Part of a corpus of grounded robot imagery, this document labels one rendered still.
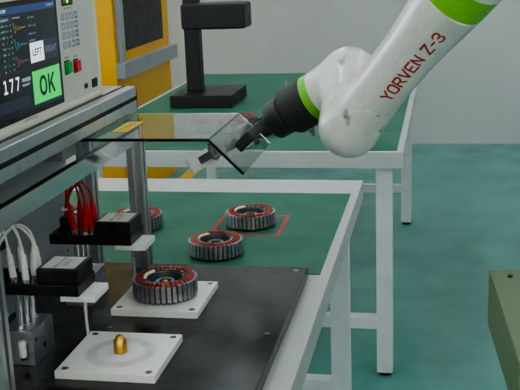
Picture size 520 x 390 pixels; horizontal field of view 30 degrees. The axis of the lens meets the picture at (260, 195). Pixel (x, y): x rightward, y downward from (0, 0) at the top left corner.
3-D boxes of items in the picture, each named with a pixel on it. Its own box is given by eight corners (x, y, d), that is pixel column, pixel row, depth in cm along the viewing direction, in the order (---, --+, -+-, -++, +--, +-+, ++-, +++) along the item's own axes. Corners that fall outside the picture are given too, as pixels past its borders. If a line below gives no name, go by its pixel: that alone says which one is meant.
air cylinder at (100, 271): (107, 291, 172) (105, 262, 170) (93, 306, 165) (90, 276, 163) (81, 290, 173) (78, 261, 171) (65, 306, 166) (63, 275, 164)
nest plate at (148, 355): (183, 341, 149) (182, 333, 148) (155, 384, 134) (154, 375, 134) (91, 337, 152) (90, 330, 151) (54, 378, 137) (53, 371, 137)
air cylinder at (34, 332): (56, 346, 149) (53, 313, 147) (35, 366, 142) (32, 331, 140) (25, 344, 150) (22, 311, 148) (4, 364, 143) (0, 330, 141)
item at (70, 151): (76, 154, 164) (74, 130, 163) (63, 162, 159) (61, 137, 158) (52, 153, 165) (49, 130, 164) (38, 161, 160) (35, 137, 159)
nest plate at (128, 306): (218, 287, 172) (217, 281, 171) (197, 319, 157) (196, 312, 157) (138, 285, 175) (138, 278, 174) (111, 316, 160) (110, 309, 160)
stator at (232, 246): (252, 248, 199) (252, 231, 198) (226, 265, 190) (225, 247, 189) (206, 243, 204) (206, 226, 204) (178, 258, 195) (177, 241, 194)
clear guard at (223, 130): (270, 145, 176) (269, 112, 175) (244, 175, 154) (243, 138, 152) (102, 144, 182) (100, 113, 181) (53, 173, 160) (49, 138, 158)
